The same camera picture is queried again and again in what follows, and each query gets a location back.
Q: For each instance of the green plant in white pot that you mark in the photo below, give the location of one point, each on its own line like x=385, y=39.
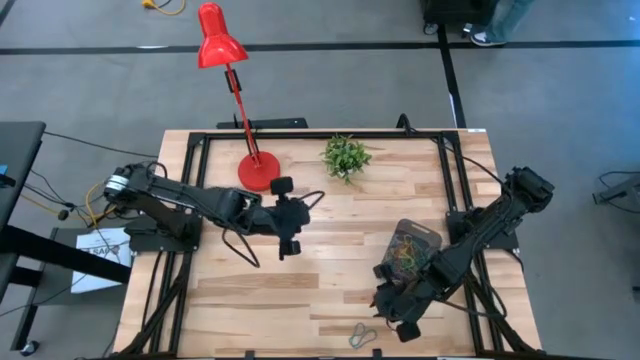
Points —
x=345, y=157

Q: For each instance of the black desk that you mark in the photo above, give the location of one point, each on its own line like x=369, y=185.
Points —
x=20, y=150

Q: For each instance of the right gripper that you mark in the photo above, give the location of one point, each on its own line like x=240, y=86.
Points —
x=400, y=300

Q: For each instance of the red rubber band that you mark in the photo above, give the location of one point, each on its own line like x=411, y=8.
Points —
x=400, y=245

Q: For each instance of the grey floor stand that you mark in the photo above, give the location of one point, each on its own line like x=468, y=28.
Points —
x=620, y=195

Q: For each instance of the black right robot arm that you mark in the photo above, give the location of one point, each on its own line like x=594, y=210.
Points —
x=480, y=230

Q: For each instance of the black cart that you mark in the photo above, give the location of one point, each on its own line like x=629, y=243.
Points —
x=450, y=12

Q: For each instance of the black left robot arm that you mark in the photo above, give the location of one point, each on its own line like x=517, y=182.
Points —
x=170, y=192

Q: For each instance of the teal rubber band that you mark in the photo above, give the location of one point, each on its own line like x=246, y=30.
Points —
x=361, y=336

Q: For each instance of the grey translucent plastic bin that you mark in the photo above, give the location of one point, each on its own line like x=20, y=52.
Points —
x=417, y=229

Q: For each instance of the grey box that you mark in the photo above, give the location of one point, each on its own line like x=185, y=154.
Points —
x=62, y=245

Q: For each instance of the black aluminium table frame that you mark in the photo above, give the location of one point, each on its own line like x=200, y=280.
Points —
x=325, y=135

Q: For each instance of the red desk lamp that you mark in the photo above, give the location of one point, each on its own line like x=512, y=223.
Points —
x=220, y=45

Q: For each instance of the white printed paper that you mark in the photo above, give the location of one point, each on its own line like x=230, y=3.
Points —
x=95, y=280

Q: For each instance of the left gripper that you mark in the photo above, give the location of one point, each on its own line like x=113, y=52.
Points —
x=280, y=220

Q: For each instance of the green rubber band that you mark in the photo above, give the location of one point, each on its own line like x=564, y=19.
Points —
x=415, y=261

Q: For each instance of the person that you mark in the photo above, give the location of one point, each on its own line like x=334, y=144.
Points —
x=507, y=20

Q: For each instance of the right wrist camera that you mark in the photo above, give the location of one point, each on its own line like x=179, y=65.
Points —
x=409, y=332

